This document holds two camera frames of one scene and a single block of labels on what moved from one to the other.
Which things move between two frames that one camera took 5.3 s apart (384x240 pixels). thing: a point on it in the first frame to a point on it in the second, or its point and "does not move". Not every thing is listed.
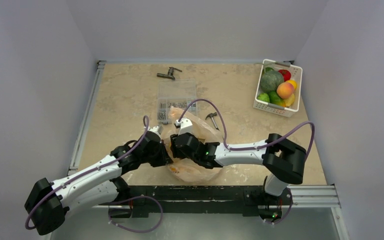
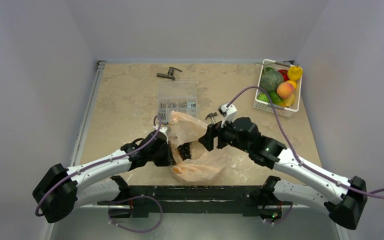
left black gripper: (164, 158) does not move
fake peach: (285, 90) does not move
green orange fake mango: (275, 99) does not move
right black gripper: (176, 145) to (214, 136)
